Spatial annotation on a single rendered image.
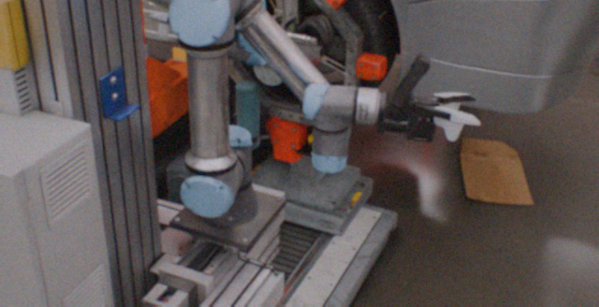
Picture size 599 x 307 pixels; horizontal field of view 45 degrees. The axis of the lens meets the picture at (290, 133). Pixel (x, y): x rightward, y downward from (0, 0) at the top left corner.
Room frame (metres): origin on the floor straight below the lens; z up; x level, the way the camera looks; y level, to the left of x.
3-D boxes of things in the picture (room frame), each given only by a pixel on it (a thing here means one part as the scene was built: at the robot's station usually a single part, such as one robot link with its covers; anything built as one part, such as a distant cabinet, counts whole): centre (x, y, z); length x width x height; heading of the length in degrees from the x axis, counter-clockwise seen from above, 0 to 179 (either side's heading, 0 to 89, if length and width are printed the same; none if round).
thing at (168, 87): (2.68, 0.48, 0.69); 0.52 x 0.17 x 0.35; 155
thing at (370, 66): (2.37, -0.28, 0.85); 0.09 x 0.08 x 0.07; 65
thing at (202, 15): (1.39, 0.18, 1.19); 0.15 x 0.12 x 0.55; 170
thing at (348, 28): (2.50, 0.01, 0.85); 0.54 x 0.07 x 0.54; 65
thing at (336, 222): (2.66, -0.07, 0.13); 0.50 x 0.36 x 0.10; 65
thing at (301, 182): (2.66, -0.07, 0.32); 0.40 x 0.30 x 0.28; 65
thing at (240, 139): (1.52, 0.15, 0.98); 0.13 x 0.12 x 0.14; 170
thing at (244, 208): (1.53, 0.15, 0.87); 0.15 x 0.15 x 0.10
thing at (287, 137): (2.54, -0.01, 0.48); 0.16 x 0.12 x 0.17; 155
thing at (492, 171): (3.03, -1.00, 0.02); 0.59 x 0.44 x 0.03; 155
